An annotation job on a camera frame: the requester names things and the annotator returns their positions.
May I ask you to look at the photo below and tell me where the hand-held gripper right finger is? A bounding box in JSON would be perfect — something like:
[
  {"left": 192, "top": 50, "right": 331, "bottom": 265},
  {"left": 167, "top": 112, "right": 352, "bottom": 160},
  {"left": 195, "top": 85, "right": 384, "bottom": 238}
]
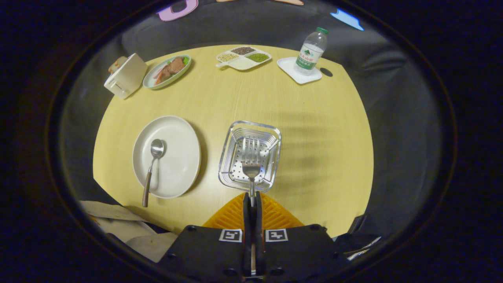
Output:
[{"left": 255, "top": 192, "right": 350, "bottom": 277}]

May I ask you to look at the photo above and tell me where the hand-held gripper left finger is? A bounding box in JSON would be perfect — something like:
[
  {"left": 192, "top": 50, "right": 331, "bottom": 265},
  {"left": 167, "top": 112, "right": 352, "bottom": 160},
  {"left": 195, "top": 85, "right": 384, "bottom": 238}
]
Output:
[{"left": 157, "top": 192, "right": 254, "bottom": 277}]

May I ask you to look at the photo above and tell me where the metal fork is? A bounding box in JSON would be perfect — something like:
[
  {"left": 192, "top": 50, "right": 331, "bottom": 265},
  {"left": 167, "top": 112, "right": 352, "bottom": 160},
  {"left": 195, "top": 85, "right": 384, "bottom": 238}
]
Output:
[{"left": 241, "top": 138, "right": 261, "bottom": 276}]

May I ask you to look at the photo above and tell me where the square metal drain basket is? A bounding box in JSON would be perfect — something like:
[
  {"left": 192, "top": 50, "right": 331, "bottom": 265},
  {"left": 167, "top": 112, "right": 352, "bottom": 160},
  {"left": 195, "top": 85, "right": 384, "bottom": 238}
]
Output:
[{"left": 218, "top": 120, "right": 282, "bottom": 193}]

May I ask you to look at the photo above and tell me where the white oval plate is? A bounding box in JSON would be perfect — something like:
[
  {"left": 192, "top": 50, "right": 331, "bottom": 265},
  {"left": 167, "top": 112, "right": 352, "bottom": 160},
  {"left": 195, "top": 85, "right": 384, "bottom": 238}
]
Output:
[{"left": 132, "top": 115, "right": 201, "bottom": 199}]

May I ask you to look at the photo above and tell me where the beige cloth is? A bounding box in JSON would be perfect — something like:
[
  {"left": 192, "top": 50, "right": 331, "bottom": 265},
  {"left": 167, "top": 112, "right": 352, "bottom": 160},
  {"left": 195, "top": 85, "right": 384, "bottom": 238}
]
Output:
[{"left": 79, "top": 200, "right": 179, "bottom": 263}]

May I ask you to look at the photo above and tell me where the white square coaster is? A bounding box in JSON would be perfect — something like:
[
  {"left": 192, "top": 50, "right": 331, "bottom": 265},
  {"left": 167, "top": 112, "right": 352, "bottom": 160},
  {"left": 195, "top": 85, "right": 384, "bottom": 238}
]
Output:
[{"left": 277, "top": 57, "right": 323, "bottom": 85}]

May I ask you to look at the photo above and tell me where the white divided grain dish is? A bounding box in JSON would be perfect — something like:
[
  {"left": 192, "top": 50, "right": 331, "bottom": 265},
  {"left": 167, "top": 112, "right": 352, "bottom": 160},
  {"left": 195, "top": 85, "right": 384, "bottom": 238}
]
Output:
[{"left": 215, "top": 46, "right": 272, "bottom": 71}]

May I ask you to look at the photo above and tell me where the green-rimmed plate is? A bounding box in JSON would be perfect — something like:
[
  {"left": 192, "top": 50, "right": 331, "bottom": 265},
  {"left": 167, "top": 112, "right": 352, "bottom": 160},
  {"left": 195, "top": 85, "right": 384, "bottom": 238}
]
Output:
[{"left": 142, "top": 54, "right": 192, "bottom": 90}]

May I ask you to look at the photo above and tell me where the brown meat with vegetables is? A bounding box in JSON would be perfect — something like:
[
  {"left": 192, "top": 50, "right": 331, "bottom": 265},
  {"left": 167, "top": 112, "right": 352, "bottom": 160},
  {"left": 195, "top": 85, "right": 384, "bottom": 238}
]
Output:
[{"left": 155, "top": 57, "right": 190, "bottom": 85}]

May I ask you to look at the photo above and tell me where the clear plastic water bottle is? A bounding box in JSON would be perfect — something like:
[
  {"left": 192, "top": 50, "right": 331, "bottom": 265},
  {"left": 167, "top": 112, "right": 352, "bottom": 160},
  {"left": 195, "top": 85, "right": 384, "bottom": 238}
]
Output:
[{"left": 294, "top": 27, "right": 329, "bottom": 76}]

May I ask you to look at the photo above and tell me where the white toaster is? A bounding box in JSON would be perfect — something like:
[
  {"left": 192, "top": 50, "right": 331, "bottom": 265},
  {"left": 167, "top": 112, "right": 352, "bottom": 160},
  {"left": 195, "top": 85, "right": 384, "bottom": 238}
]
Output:
[{"left": 104, "top": 53, "right": 148, "bottom": 99}]

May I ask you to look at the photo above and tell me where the brown bread slice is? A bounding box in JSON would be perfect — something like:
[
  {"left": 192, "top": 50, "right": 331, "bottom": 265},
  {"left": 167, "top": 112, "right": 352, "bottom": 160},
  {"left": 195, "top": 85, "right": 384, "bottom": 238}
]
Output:
[{"left": 108, "top": 56, "right": 128, "bottom": 74}]

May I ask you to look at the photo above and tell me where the metal spoon with wooden handle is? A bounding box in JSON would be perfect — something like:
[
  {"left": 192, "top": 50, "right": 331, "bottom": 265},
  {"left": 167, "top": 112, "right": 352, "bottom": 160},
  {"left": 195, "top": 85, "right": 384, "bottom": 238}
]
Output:
[{"left": 142, "top": 139, "right": 165, "bottom": 208}]

